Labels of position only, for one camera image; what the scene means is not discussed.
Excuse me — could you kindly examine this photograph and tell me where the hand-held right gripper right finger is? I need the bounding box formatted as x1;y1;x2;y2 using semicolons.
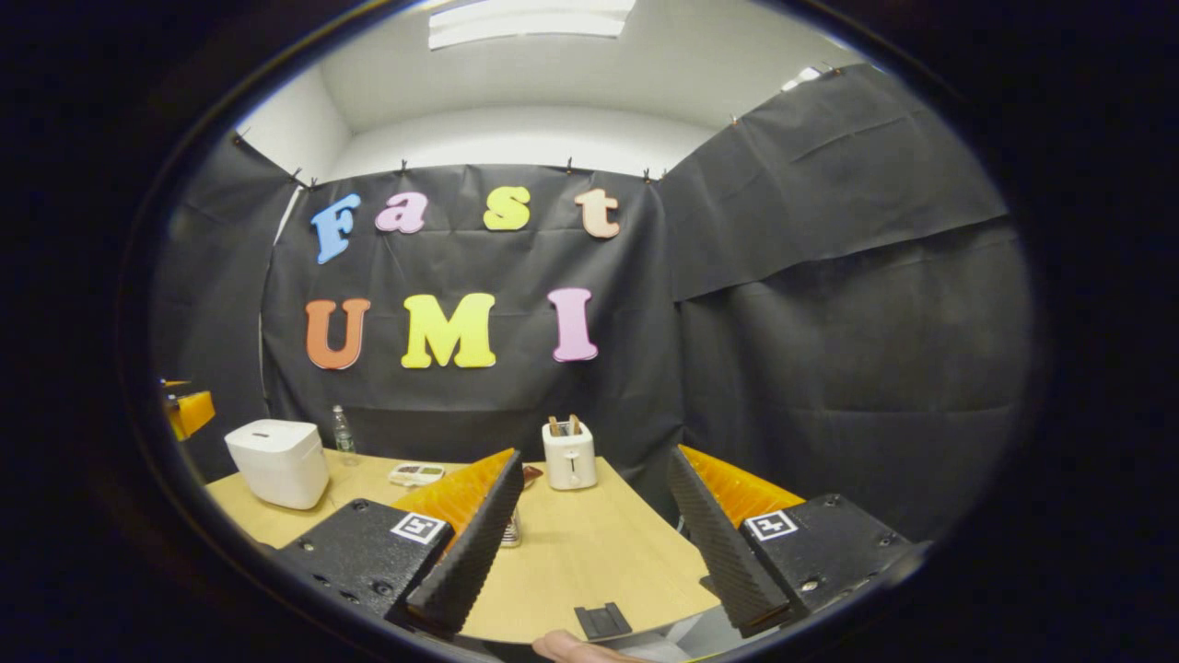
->
668;445;927;638

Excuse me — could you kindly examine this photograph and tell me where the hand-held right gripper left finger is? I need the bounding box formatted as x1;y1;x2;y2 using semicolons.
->
276;448;526;641

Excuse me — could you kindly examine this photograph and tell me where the white rice cooker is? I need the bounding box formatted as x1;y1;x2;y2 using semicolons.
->
224;419;331;511

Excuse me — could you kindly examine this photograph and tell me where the white toaster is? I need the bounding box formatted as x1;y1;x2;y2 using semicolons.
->
542;421;598;492

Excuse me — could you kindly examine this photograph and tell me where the clear plastic bottle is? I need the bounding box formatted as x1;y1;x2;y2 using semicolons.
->
332;404;358;466

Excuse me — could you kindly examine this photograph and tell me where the black backdrop cloth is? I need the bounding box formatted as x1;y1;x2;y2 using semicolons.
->
152;63;1037;544

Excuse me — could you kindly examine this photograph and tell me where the ceiling light panel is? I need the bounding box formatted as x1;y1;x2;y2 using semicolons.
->
427;0;636;51

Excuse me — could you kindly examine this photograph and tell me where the small black bracket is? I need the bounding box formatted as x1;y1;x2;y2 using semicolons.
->
574;603;634;641

